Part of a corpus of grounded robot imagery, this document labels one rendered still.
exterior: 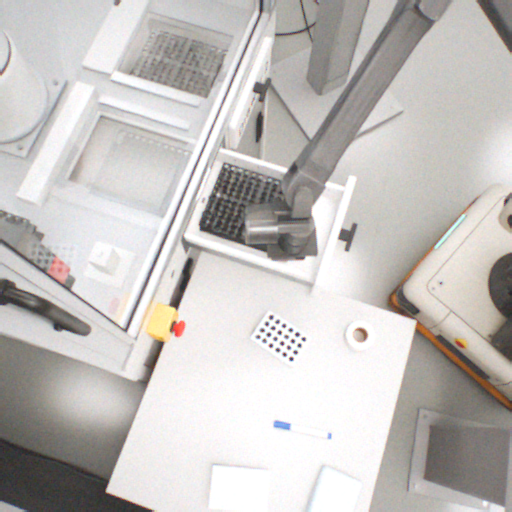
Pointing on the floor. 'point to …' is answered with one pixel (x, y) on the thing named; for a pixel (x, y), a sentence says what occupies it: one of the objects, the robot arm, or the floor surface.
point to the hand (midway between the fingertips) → (286, 253)
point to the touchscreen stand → (327, 69)
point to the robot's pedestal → (461, 461)
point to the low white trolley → (262, 394)
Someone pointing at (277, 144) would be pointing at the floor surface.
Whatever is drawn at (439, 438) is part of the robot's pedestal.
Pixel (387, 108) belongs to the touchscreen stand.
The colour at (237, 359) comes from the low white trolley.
